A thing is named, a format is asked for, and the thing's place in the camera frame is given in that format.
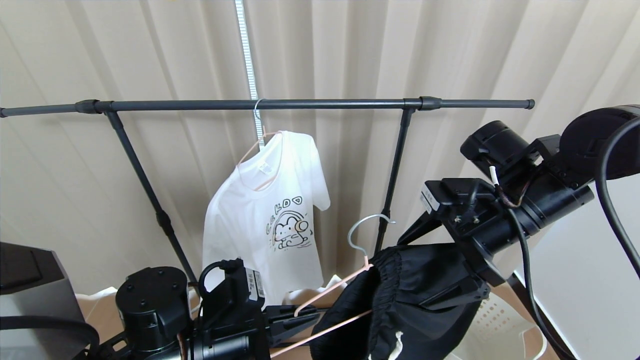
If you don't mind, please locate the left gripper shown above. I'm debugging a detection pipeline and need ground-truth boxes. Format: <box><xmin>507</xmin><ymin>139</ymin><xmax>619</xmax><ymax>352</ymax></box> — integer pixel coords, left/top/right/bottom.
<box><xmin>186</xmin><ymin>304</ymin><xmax>322</xmax><ymax>360</ymax></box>

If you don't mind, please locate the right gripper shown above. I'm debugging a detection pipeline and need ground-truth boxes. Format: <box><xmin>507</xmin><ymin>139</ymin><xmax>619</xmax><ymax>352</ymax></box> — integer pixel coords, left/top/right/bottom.
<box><xmin>396</xmin><ymin>181</ymin><xmax>597</xmax><ymax>312</ymax></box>

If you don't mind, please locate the pink clothes hanger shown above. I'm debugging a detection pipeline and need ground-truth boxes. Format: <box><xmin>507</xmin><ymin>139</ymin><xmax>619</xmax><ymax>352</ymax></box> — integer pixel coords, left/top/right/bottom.
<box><xmin>269</xmin><ymin>213</ymin><xmax>397</xmax><ymax>359</ymax></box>
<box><xmin>237</xmin><ymin>98</ymin><xmax>284</xmax><ymax>194</ymax></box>

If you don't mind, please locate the black garment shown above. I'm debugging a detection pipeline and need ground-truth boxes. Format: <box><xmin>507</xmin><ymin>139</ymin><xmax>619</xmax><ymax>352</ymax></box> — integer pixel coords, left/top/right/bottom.
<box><xmin>309</xmin><ymin>243</ymin><xmax>489</xmax><ymax>360</ymax></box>

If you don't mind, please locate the white printed t-shirt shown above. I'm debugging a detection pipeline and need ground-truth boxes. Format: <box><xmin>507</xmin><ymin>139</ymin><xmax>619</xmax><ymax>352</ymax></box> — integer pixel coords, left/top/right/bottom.
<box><xmin>202</xmin><ymin>130</ymin><xmax>332</xmax><ymax>307</ymax></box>

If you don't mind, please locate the white laundry basket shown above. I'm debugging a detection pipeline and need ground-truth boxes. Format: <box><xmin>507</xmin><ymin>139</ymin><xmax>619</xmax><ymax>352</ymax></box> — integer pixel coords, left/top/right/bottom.
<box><xmin>446</xmin><ymin>291</ymin><xmax>549</xmax><ymax>360</ymax></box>

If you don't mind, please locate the black clothes rack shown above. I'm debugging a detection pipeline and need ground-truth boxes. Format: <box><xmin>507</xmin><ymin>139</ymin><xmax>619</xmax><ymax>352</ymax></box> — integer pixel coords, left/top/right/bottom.
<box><xmin>0</xmin><ymin>96</ymin><xmax>536</xmax><ymax>301</ymax></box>

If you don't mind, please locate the beige curtain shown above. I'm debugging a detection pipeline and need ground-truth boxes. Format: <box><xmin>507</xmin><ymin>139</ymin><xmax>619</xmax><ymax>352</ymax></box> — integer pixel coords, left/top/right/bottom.
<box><xmin>0</xmin><ymin>0</ymin><xmax>640</xmax><ymax>301</ymax></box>

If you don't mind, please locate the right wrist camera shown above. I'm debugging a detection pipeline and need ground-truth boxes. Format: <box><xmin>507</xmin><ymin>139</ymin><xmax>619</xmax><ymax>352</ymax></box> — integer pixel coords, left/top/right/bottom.
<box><xmin>419</xmin><ymin>177</ymin><xmax>497</xmax><ymax>227</ymax></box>

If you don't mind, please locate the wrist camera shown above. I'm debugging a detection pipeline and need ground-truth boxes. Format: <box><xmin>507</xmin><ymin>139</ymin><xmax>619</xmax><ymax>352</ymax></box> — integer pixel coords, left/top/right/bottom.
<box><xmin>197</xmin><ymin>257</ymin><xmax>267</xmax><ymax>327</ymax></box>
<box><xmin>419</xmin><ymin>177</ymin><xmax>497</xmax><ymax>227</ymax></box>

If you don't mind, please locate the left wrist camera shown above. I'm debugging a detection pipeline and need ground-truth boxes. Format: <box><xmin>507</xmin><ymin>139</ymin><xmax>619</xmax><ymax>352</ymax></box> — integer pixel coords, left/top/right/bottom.
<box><xmin>197</xmin><ymin>257</ymin><xmax>267</xmax><ymax>327</ymax></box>

